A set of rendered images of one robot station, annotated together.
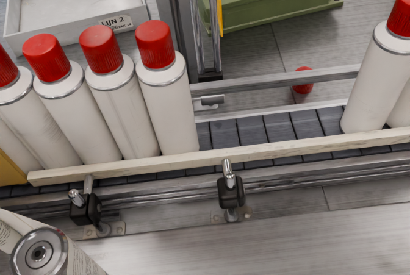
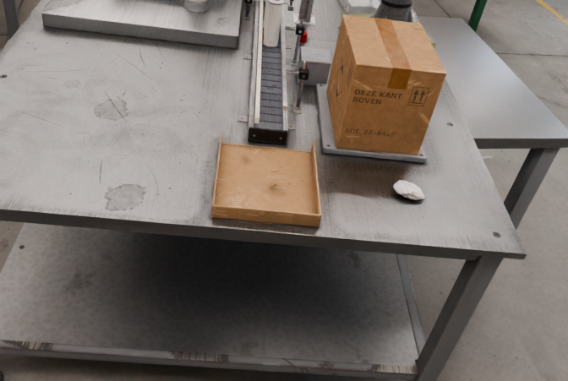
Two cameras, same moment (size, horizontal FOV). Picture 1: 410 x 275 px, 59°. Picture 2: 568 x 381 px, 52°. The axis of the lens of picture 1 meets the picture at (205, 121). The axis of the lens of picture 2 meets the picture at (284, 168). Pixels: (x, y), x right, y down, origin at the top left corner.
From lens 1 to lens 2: 2.23 m
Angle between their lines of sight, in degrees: 56
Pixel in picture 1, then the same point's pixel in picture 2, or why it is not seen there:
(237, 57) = (323, 31)
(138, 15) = (349, 9)
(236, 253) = (232, 2)
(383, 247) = (226, 19)
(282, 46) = (329, 42)
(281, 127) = not seen: hidden behind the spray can
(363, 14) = not seen: hidden behind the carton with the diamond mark
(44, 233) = not seen: outside the picture
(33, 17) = not seen: outside the picture
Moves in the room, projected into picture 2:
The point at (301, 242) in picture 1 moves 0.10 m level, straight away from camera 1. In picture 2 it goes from (232, 10) to (253, 19)
